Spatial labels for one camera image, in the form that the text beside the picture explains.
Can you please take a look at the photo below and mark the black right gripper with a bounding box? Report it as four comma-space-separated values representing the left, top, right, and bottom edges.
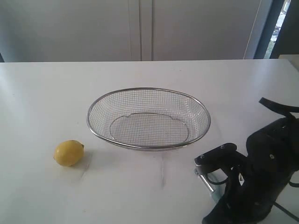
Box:
202, 97, 299, 224

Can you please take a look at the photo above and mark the teal handled vegetable peeler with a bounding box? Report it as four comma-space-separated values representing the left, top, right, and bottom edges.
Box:
194, 168, 227, 204

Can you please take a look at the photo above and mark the yellow lemon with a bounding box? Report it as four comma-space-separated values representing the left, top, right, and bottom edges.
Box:
53, 140, 84, 167

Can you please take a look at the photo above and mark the oval metal mesh basket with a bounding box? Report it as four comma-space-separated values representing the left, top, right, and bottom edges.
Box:
86, 87, 211, 152

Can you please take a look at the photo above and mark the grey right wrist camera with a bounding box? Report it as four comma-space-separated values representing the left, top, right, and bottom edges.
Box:
194, 143, 243, 175

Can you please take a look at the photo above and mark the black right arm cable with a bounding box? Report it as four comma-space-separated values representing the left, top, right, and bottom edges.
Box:
273, 182, 299, 217

